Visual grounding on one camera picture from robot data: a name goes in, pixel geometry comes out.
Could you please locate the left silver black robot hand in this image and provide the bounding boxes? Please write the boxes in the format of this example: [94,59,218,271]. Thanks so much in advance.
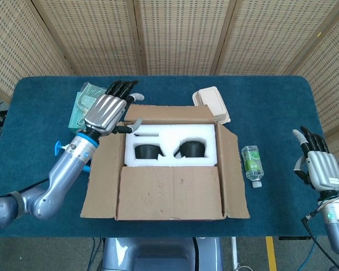
[84,80,145,136]

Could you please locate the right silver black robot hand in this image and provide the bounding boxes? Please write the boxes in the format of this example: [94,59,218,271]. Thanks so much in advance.
[292,125,339,193]

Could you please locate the red taped cardboard box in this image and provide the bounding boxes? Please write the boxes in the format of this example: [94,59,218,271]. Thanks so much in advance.
[80,103,251,221]

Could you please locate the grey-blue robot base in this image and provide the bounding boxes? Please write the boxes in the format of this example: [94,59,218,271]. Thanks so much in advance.
[101,237,224,271]

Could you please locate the teal boxed item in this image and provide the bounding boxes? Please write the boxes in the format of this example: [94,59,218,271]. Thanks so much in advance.
[68,91,95,135]

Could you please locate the white foam insert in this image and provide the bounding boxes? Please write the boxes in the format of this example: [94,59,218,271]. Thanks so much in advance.
[124,124,218,168]

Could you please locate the green scoop in plastic bag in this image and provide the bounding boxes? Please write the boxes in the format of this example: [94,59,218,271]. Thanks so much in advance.
[75,81,108,116]

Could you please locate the black pitcher with spout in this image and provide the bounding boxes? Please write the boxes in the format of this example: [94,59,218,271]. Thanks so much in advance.
[134,144,166,160]

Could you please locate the blue pump detergent bottle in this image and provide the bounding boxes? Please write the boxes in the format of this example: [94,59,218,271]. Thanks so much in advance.
[55,140,92,173]

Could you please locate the clear bottle with green label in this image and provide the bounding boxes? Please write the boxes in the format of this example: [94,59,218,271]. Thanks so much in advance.
[241,145,264,189]

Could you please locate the beige lidded food container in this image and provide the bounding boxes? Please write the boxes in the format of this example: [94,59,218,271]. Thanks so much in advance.
[192,86,231,124]

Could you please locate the woven folding screen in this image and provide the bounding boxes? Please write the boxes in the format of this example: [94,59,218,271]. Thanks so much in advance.
[0,0,339,167]

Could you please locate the blue table cloth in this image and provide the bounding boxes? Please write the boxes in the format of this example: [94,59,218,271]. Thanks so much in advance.
[0,75,330,238]

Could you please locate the white pole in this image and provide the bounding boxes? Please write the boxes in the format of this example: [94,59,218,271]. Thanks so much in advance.
[231,237,240,271]

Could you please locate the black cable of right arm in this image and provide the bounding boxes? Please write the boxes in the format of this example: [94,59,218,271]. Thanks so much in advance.
[299,208,339,271]

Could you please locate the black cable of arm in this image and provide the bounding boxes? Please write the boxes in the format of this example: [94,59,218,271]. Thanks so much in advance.
[299,208,339,271]
[0,180,50,199]

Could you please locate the black teapot with handle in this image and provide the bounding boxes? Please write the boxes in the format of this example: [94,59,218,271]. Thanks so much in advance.
[173,139,207,158]

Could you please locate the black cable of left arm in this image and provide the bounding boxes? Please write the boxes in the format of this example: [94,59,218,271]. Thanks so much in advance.
[0,180,50,199]

